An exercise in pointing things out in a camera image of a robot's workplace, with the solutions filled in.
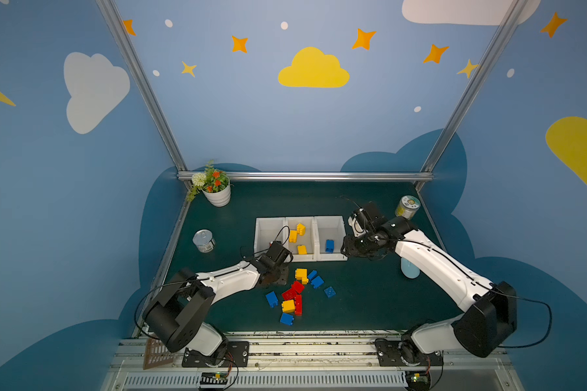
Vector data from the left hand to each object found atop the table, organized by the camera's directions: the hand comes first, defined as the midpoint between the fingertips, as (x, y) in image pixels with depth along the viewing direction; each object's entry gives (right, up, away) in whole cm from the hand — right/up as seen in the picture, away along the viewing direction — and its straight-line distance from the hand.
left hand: (282, 272), depth 91 cm
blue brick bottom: (+2, -13, -10) cm, 17 cm away
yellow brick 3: (+3, -10, -9) cm, 13 cm away
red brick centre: (+6, -5, -3) cm, 8 cm away
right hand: (+23, +11, -9) cm, 27 cm away
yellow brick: (+4, +13, +8) cm, 15 cm away
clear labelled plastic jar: (+54, +25, +13) cm, 61 cm away
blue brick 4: (-3, -7, -7) cm, 11 cm away
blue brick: (+19, +9, +6) cm, 22 cm away
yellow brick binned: (+8, +7, +5) cm, 12 cm away
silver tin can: (-31, +11, +4) cm, 34 cm away
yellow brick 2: (+7, 0, -1) cm, 7 cm away
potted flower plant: (-30, +35, +13) cm, 48 cm away
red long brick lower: (+6, -10, -9) cm, 14 cm away
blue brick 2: (+13, -3, -1) cm, 13 cm away
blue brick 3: (+18, -6, -5) cm, 19 cm away
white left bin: (-6, +15, +11) cm, 20 cm away
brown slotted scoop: (-38, -22, -16) cm, 47 cm away
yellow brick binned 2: (+7, +15, +10) cm, 20 cm away
